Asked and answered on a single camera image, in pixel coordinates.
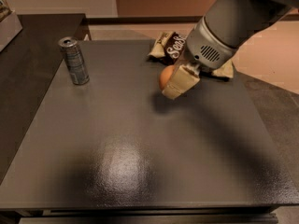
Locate brown sea salt chip bag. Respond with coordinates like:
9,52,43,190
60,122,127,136
148,32,234,80

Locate box at left edge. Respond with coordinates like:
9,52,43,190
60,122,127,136
0,0,22,52

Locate orange fruit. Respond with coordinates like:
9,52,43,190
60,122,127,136
159,65,175,91

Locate silver redbull can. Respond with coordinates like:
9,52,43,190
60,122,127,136
58,36,90,85

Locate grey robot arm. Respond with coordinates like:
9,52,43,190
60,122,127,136
159,0,299,100

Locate beige taped gripper finger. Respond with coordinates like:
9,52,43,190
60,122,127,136
162,60,200,100

